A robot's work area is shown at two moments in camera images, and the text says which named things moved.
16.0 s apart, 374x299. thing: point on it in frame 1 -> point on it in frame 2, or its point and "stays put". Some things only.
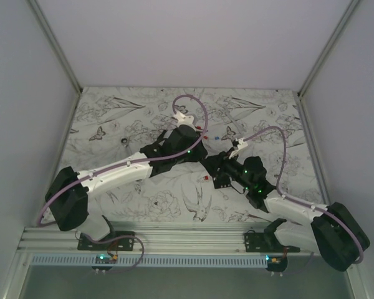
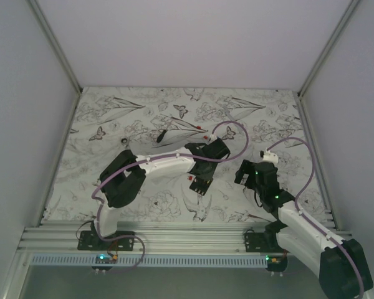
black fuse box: (222, 182) -> (201, 185)
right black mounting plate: (258, 242) stays put
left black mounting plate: (115, 241) stays put
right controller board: (277, 263) stays put
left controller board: (105, 259) stays put
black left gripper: (201, 153) -> (211, 175)
